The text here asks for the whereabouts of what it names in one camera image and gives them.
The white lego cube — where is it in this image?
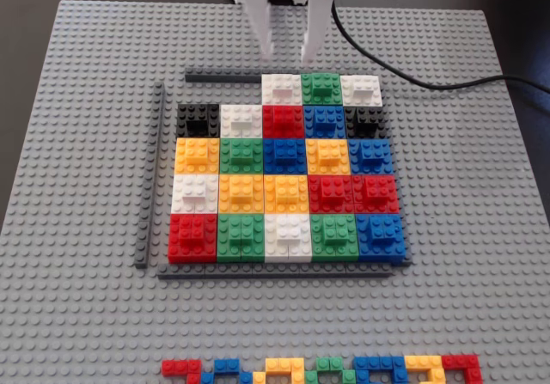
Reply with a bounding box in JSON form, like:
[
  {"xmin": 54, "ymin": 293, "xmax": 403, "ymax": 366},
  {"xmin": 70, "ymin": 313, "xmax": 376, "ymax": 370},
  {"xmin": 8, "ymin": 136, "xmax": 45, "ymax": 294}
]
[
  {"xmin": 170, "ymin": 173, "xmax": 221, "ymax": 216},
  {"xmin": 218, "ymin": 104, "xmax": 265, "ymax": 140},
  {"xmin": 263, "ymin": 213, "xmax": 315, "ymax": 265},
  {"xmin": 260, "ymin": 73, "xmax": 303, "ymax": 107},
  {"xmin": 340, "ymin": 74, "xmax": 384, "ymax": 108}
]

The green lego cube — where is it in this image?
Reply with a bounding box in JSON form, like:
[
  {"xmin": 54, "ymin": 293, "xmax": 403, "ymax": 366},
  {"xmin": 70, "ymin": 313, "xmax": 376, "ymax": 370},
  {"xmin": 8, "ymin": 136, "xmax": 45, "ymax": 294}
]
[
  {"xmin": 215, "ymin": 213, "xmax": 267, "ymax": 265},
  {"xmin": 310, "ymin": 213, "xmax": 360, "ymax": 265},
  {"xmin": 300, "ymin": 71, "xmax": 345, "ymax": 107},
  {"xmin": 218, "ymin": 137, "xmax": 266, "ymax": 176}
]

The red lego cube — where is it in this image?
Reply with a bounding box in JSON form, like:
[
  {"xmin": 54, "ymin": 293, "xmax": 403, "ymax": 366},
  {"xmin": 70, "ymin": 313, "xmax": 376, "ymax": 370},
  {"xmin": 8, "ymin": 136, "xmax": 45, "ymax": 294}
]
[
  {"xmin": 167, "ymin": 213, "xmax": 219, "ymax": 265},
  {"xmin": 352, "ymin": 174, "xmax": 401, "ymax": 216},
  {"xmin": 261, "ymin": 104, "xmax": 307, "ymax": 140},
  {"xmin": 308, "ymin": 174, "xmax": 356, "ymax": 216}
]

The blue lego cube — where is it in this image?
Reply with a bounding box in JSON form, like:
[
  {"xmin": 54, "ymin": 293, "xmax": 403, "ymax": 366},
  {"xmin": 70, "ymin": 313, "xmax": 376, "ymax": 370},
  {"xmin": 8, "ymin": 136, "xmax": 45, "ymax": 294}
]
[
  {"xmin": 347, "ymin": 138, "xmax": 394, "ymax": 176},
  {"xmin": 356, "ymin": 213, "xmax": 407, "ymax": 265},
  {"xmin": 302, "ymin": 105, "xmax": 348, "ymax": 140},
  {"xmin": 262, "ymin": 137, "xmax": 309, "ymax": 176}
]

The black lego cube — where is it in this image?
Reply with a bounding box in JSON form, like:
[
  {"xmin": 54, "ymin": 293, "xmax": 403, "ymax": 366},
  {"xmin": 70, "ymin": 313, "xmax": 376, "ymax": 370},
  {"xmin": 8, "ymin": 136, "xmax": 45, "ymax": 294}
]
[
  {"xmin": 343, "ymin": 106, "xmax": 388, "ymax": 141},
  {"xmin": 175, "ymin": 102, "xmax": 222, "ymax": 140}
]

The yellow lego cube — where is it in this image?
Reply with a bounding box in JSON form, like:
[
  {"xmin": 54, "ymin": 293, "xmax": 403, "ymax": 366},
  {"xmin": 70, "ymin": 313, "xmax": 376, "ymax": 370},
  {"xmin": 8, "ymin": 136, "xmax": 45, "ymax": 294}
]
[
  {"xmin": 305, "ymin": 137, "xmax": 351, "ymax": 176},
  {"xmin": 174, "ymin": 137, "xmax": 222, "ymax": 176},
  {"xmin": 217, "ymin": 173, "xmax": 266, "ymax": 216},
  {"xmin": 263, "ymin": 173, "xmax": 311, "ymax": 216}
]

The dark grey lego strip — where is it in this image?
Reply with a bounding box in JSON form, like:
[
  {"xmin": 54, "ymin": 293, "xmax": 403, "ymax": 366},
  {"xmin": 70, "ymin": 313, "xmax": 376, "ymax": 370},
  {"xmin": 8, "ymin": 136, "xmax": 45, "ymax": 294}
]
[
  {"xmin": 156, "ymin": 262, "xmax": 394, "ymax": 281},
  {"xmin": 134, "ymin": 82, "xmax": 167, "ymax": 270},
  {"xmin": 184, "ymin": 67, "xmax": 377, "ymax": 86}
]

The yellow lego letter shape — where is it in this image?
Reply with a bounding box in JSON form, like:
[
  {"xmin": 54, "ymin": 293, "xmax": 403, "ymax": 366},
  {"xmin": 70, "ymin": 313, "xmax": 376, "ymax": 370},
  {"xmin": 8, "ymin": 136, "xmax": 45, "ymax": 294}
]
[
  {"xmin": 252, "ymin": 357, "xmax": 318, "ymax": 384},
  {"xmin": 405, "ymin": 354, "xmax": 446, "ymax": 384}
]

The green lego letter shape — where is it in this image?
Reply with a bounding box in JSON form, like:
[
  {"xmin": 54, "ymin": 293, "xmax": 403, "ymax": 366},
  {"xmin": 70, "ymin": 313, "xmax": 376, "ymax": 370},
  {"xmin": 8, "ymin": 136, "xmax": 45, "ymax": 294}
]
[{"xmin": 306, "ymin": 356, "xmax": 357, "ymax": 384}]

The blue lego letter shape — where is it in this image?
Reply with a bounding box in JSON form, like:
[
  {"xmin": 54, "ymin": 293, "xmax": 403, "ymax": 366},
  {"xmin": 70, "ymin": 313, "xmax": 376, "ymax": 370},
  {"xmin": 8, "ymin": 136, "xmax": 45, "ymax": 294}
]
[
  {"xmin": 353, "ymin": 355, "xmax": 408, "ymax": 384},
  {"xmin": 200, "ymin": 357, "xmax": 254, "ymax": 384}
]

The grey lego baseplate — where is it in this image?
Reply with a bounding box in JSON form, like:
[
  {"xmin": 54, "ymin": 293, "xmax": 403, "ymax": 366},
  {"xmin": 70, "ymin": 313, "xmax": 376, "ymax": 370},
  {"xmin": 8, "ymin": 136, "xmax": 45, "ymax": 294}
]
[{"xmin": 0, "ymin": 0, "xmax": 550, "ymax": 384}]

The red lego letter shape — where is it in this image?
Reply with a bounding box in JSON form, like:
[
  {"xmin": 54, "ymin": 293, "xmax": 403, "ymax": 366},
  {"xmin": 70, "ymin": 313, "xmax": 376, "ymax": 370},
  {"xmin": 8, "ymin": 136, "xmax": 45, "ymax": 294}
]
[
  {"xmin": 161, "ymin": 358, "xmax": 204, "ymax": 384},
  {"xmin": 441, "ymin": 353, "xmax": 485, "ymax": 384}
]

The black cable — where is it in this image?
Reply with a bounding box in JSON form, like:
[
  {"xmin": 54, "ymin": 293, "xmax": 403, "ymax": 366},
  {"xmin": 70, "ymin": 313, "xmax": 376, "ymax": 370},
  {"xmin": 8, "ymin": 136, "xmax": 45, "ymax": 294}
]
[{"xmin": 330, "ymin": 3, "xmax": 550, "ymax": 98}]

